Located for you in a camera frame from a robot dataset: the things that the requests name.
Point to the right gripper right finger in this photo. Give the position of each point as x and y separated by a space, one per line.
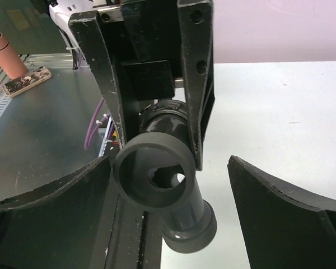
283 225

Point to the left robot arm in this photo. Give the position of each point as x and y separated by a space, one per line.
60 12

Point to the pink cylindrical cup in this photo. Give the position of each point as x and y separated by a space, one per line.
10 61

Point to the grey pipe tee fitting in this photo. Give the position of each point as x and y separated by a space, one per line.
191 227

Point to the large grey pipe adapter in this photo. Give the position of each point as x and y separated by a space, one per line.
155 170

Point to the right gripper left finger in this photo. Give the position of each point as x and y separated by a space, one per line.
55 225

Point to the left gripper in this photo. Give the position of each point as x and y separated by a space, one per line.
133 51

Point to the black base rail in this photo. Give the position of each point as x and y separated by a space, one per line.
126 236

